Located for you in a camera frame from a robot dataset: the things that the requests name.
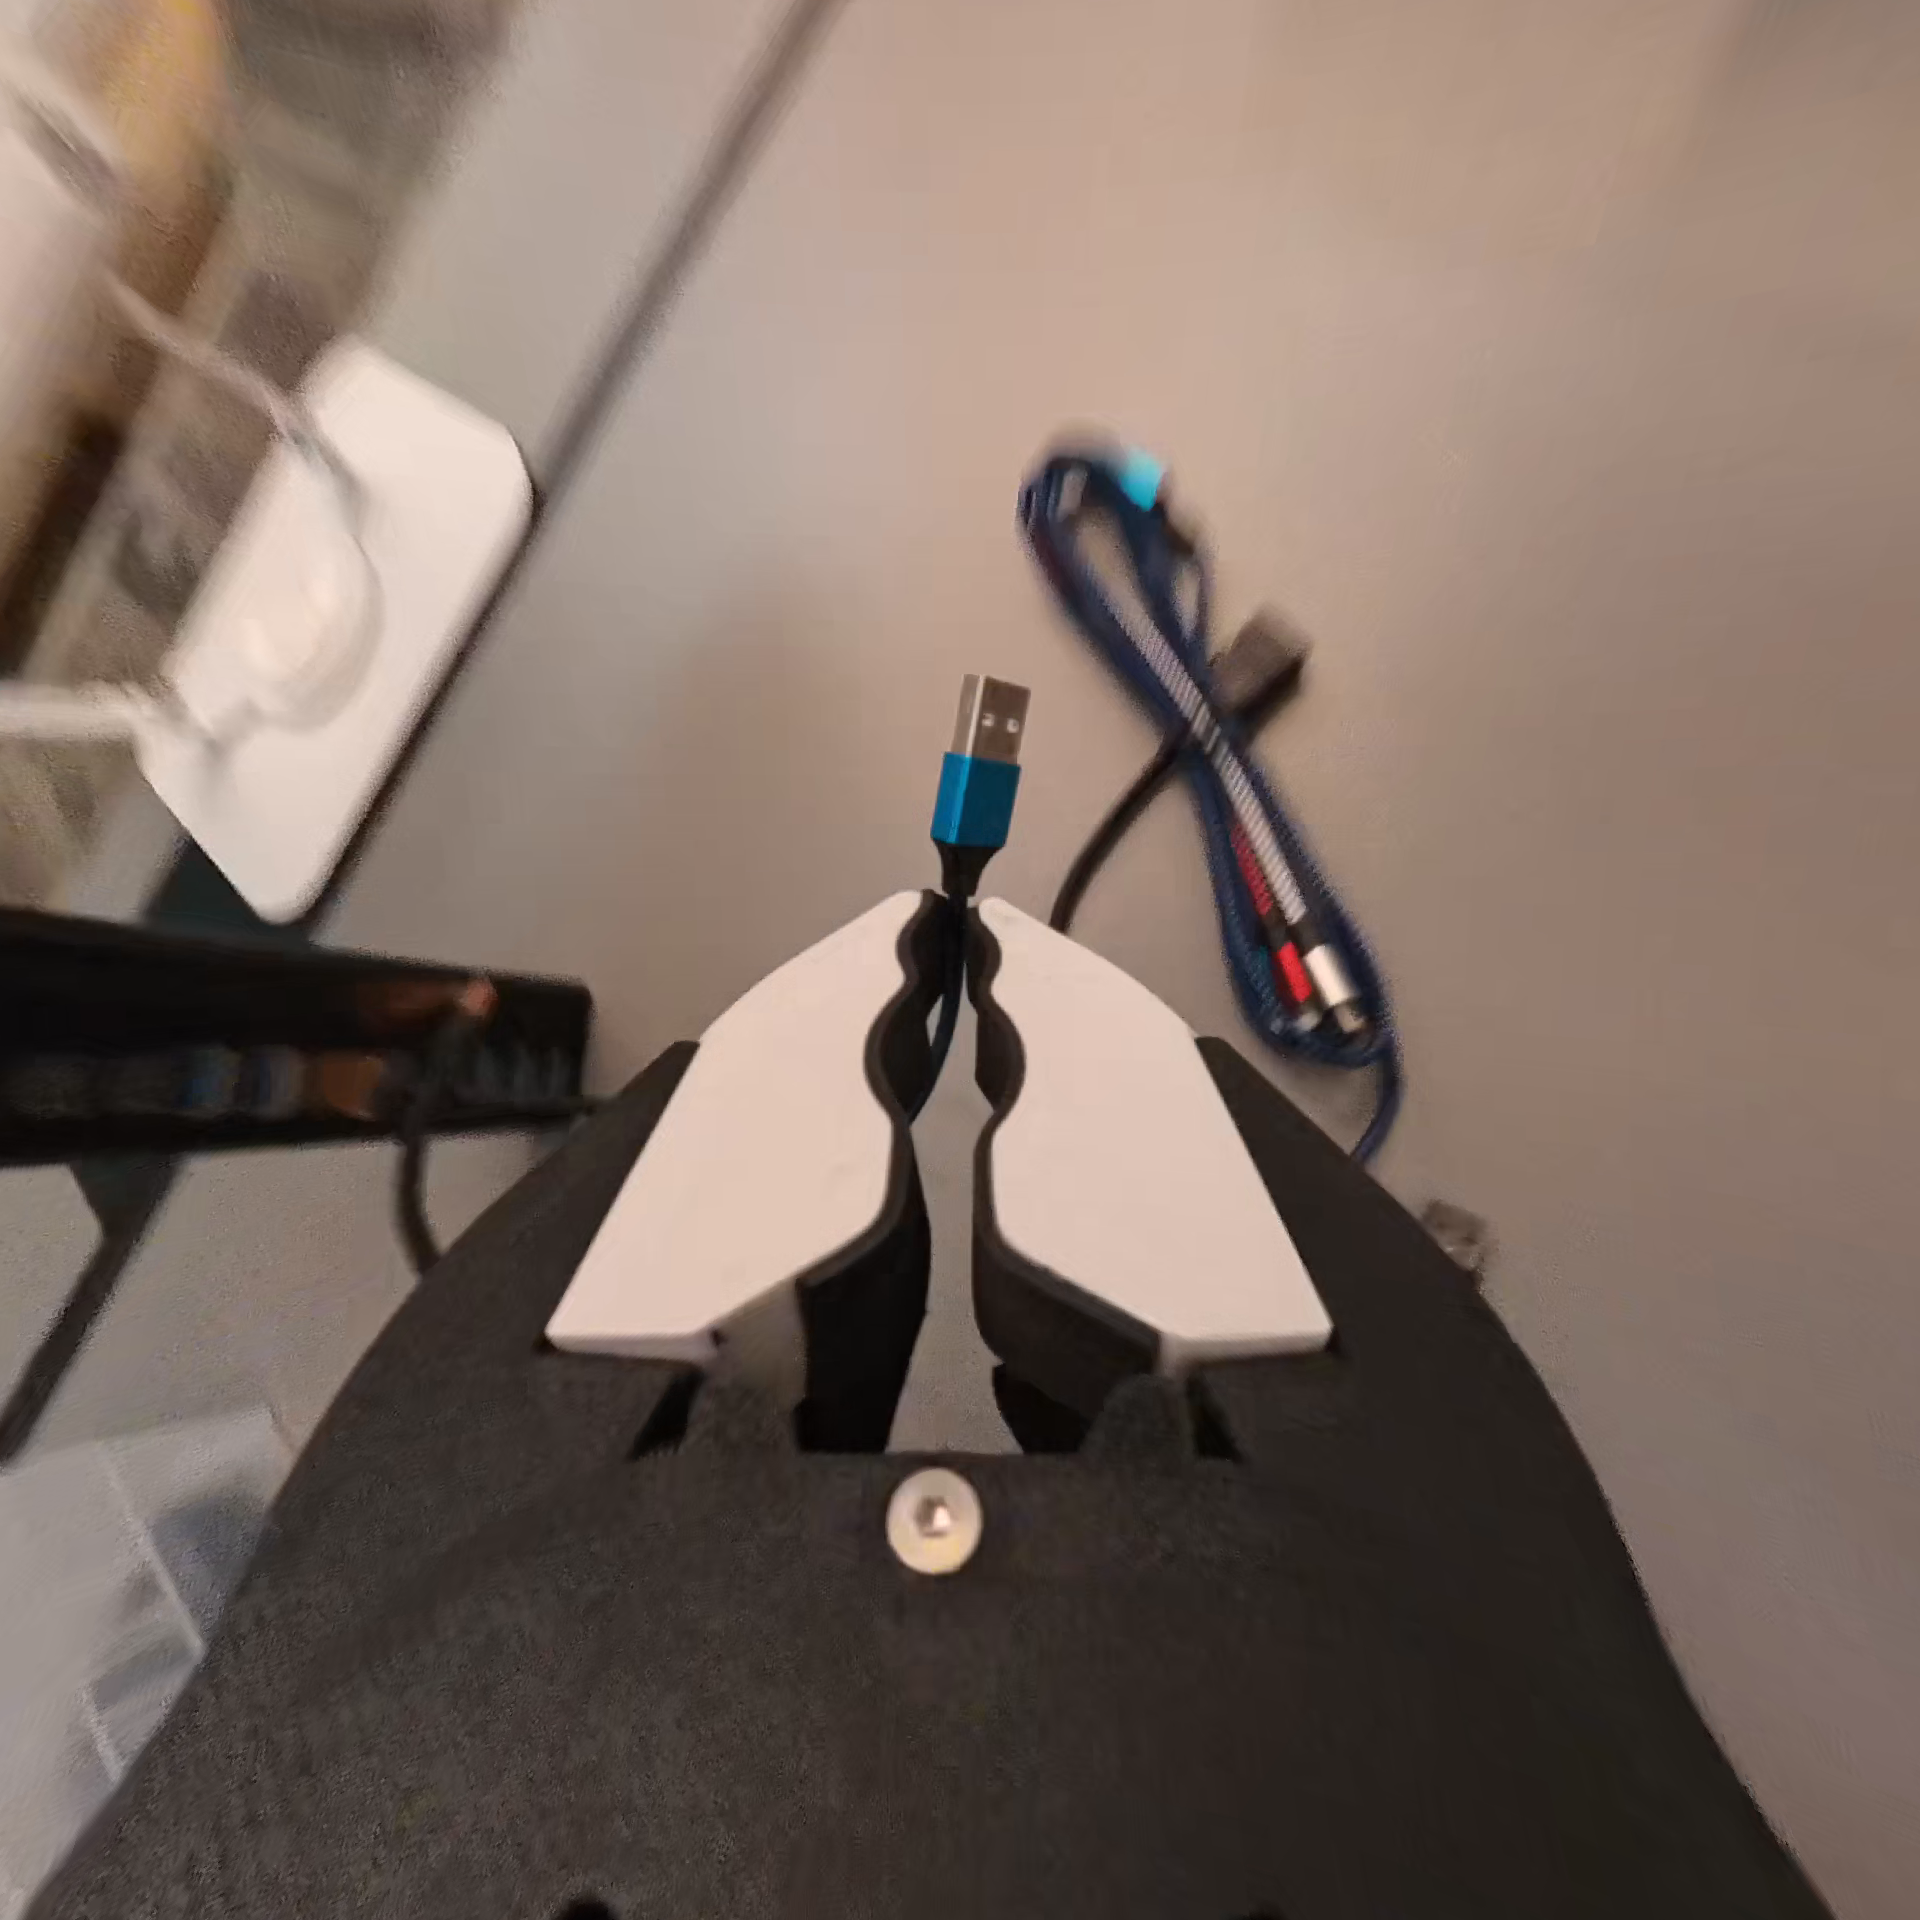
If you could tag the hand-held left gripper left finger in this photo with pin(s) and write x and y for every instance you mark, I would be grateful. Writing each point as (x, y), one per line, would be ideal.
(751, 1155)

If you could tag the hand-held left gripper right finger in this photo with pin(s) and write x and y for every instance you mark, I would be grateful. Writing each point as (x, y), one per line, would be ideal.
(1155, 1170)

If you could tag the black USB hub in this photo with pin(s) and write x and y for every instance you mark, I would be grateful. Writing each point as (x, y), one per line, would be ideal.
(225, 1035)

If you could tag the small grey plug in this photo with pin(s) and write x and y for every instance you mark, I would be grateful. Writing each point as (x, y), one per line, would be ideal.
(1454, 1237)

